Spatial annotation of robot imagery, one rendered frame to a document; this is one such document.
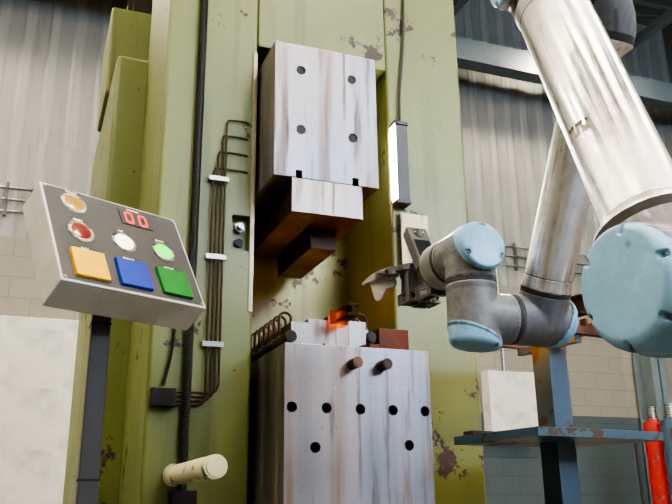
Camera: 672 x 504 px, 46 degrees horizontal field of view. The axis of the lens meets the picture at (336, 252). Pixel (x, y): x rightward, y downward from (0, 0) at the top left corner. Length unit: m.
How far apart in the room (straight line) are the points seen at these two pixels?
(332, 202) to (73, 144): 6.52
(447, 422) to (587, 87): 1.31
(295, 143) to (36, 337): 5.30
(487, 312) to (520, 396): 7.84
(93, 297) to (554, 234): 0.88
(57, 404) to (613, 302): 6.39
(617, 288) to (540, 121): 9.86
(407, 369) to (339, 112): 0.73
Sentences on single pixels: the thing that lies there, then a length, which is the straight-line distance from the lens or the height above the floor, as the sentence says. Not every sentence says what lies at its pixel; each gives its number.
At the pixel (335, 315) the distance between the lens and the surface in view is 1.98.
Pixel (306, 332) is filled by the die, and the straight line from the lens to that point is 1.96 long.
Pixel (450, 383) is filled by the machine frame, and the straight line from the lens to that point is 2.26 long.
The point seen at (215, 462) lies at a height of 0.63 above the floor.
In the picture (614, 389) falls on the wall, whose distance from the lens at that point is 10.21.
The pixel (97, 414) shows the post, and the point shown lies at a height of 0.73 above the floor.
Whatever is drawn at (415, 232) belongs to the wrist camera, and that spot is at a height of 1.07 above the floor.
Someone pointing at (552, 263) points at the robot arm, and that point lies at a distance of 1.41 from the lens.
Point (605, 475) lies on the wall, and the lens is 9.96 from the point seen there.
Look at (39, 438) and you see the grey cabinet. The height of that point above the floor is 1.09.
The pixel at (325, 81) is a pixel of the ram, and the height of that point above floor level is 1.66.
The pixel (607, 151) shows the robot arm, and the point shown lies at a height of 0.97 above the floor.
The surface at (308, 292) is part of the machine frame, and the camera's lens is 2.51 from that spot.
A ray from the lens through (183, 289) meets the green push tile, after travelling 1.73.
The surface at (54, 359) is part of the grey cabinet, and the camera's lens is 7.16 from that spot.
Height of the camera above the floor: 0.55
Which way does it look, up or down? 18 degrees up
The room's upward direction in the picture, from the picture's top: 1 degrees counter-clockwise
